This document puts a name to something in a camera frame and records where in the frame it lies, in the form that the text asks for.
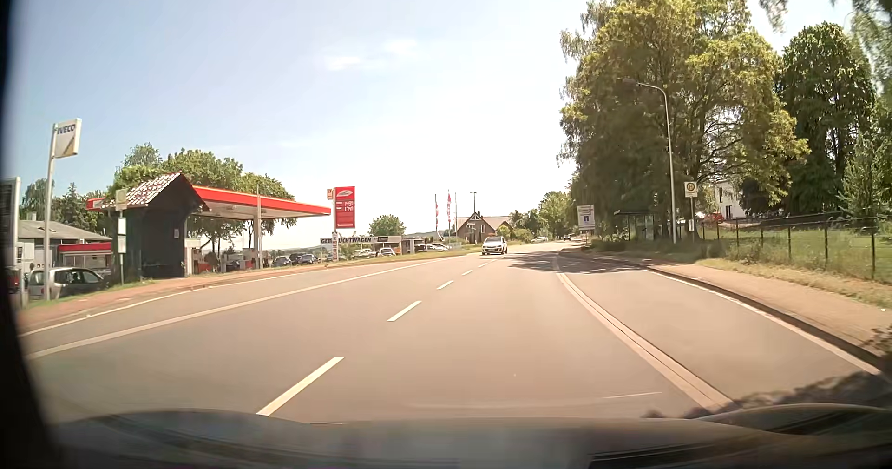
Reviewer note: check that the row of flags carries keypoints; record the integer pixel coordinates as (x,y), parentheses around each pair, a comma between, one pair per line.
(448,211)

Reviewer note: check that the brick house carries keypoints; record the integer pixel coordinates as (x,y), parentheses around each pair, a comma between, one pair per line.
(477,227)

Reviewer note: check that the grass verge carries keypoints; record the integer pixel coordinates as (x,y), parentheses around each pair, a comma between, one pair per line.
(808,246)
(404,254)

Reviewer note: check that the white car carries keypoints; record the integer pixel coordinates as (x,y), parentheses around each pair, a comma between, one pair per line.
(494,246)

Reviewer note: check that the round green tree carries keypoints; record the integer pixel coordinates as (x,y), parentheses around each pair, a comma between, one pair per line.
(387,225)

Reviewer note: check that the row of parked cars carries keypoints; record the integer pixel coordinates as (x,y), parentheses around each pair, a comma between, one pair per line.
(362,253)

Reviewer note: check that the red price sign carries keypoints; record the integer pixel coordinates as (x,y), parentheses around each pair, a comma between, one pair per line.
(344,207)

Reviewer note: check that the row of trees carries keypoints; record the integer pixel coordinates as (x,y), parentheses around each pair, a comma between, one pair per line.
(550,214)
(202,176)

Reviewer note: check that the grey asphalt road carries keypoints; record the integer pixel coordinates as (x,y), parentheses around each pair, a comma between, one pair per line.
(488,329)

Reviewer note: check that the white information sign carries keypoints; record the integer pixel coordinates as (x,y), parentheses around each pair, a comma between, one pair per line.
(585,216)

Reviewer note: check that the red roofed petrol station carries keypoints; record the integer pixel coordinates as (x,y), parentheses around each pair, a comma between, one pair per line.
(258,207)

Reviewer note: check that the glass bus shelter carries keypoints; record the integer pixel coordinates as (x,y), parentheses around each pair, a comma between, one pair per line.
(635,225)

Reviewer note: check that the car's own bonnet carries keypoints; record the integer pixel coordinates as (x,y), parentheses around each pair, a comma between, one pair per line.
(418,441)

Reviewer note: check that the bus stop sign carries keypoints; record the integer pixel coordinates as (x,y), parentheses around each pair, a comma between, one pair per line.
(121,235)
(690,197)

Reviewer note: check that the large green tree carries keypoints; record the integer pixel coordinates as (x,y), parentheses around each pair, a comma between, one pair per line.
(669,99)

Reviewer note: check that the white building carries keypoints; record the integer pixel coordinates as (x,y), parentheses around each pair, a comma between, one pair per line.
(727,200)

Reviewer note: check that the dark bus shelter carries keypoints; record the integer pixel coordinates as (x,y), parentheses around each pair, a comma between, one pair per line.
(159,225)

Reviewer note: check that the grey parked car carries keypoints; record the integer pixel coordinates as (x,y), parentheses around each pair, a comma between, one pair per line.
(64,281)

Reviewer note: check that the grey roofed building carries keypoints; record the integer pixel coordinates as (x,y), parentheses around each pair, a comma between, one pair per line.
(59,242)

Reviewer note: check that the tall pole sign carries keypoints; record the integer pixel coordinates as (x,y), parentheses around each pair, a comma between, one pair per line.
(66,138)

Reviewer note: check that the dark green tree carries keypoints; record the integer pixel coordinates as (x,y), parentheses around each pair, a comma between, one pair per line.
(826,113)

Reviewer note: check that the dark billboard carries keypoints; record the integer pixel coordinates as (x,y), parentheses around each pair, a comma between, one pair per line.
(9,214)

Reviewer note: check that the grey lamp post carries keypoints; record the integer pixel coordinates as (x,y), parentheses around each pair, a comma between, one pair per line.
(670,169)

